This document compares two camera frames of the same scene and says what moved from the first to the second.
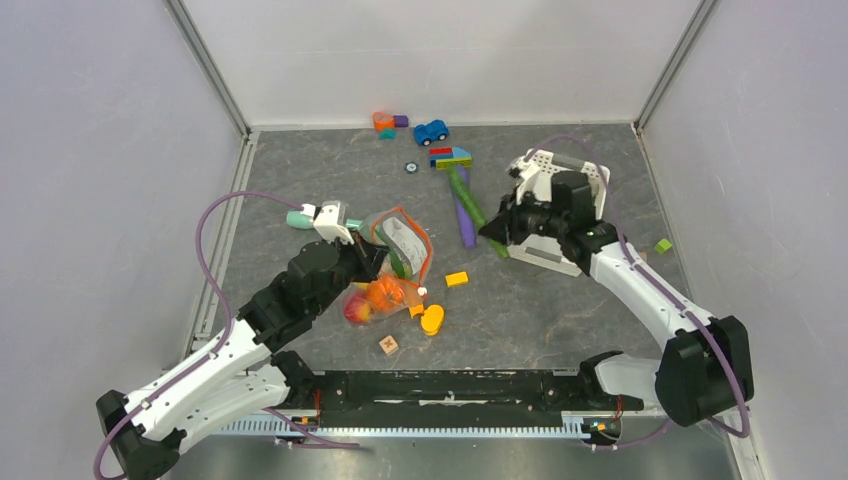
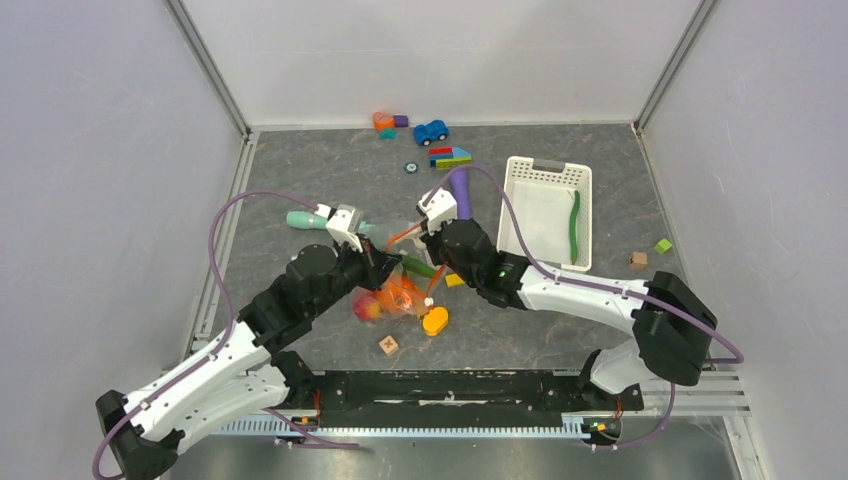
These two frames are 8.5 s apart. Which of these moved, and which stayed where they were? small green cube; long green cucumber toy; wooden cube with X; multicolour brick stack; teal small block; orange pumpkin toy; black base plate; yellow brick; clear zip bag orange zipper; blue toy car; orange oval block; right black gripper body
Moved: long green cucumber toy; orange pumpkin toy; right black gripper body; clear zip bag orange zipper
Stayed: small green cube; yellow brick; blue toy car; black base plate; wooden cube with X; orange oval block; teal small block; multicolour brick stack
